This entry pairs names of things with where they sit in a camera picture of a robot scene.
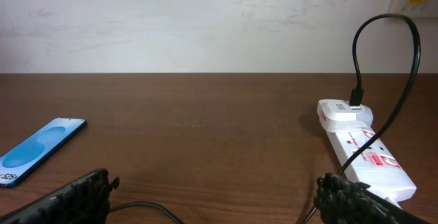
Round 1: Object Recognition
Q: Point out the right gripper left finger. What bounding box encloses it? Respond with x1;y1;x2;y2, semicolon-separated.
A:
1;169;120;224

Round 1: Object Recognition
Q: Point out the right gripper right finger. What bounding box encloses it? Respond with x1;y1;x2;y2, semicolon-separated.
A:
313;173;428;224

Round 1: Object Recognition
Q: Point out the blue Galaxy smartphone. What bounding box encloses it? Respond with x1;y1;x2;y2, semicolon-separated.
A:
1;117;87;188

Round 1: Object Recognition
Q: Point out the black USB charging cable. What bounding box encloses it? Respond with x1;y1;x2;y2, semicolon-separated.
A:
108;12;422;224

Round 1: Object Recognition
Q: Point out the white USB charger plug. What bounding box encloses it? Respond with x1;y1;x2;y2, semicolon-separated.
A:
321;99;365;121

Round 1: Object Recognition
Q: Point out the white power strip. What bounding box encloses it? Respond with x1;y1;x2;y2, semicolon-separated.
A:
316;99;418;204

